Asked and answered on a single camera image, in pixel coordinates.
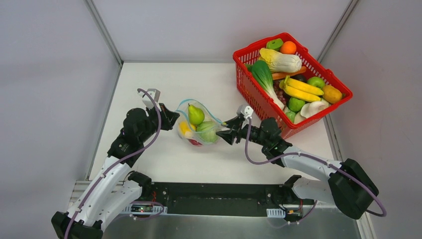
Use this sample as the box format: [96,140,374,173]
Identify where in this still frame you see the yellow toy bell pepper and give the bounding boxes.
[179,121,196,138]

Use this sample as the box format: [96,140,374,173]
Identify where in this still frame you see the pale green toy cabbage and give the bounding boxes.
[196,121,219,143]

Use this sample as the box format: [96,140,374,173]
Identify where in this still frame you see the green toy pear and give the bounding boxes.
[188,104,205,125]

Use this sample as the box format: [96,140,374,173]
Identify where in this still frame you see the clear zip top bag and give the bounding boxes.
[176,99,222,147]

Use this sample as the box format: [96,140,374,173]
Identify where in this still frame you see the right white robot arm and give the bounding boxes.
[216,114,387,220]

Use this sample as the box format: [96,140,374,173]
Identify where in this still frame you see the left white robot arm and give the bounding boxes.
[51,103,180,239]

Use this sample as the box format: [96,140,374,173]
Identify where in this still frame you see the red plastic basket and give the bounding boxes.
[232,32,353,139]

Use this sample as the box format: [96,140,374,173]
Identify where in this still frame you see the green toy bell pepper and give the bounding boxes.
[283,98,306,123]

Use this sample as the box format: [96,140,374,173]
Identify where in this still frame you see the purple toy grapes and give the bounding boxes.
[273,81,287,104]

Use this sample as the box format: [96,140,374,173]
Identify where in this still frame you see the white oyster mushroom toy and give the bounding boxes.
[300,99,330,118]

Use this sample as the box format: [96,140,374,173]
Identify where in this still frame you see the yellow toy banana bunch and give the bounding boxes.
[279,75,324,102]

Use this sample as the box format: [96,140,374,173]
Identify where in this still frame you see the orange toy carrot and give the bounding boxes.
[272,66,307,80]

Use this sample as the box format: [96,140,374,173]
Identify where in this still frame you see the green bok choy toy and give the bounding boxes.
[250,60,285,110]

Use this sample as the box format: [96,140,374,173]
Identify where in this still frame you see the green toy apple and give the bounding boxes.
[307,77,325,89]

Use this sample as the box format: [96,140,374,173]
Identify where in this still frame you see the yellow white napa cabbage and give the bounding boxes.
[258,48,302,73]

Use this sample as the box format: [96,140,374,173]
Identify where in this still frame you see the orange yellow toy squash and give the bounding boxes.
[322,85,343,104]

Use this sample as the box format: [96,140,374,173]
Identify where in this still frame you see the orange toy orange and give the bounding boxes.
[279,41,297,54]

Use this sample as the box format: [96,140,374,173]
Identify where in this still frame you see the green toy pepper slice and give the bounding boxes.
[266,38,284,51]

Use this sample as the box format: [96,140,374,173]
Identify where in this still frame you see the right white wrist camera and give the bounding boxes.
[236,105,254,129]

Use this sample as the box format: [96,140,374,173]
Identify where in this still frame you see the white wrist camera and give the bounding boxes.
[236,105,254,129]
[137,88,161,110]

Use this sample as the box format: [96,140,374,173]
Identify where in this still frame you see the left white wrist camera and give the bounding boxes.
[137,88,161,110]

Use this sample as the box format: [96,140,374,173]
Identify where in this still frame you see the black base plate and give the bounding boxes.
[124,182,314,221]

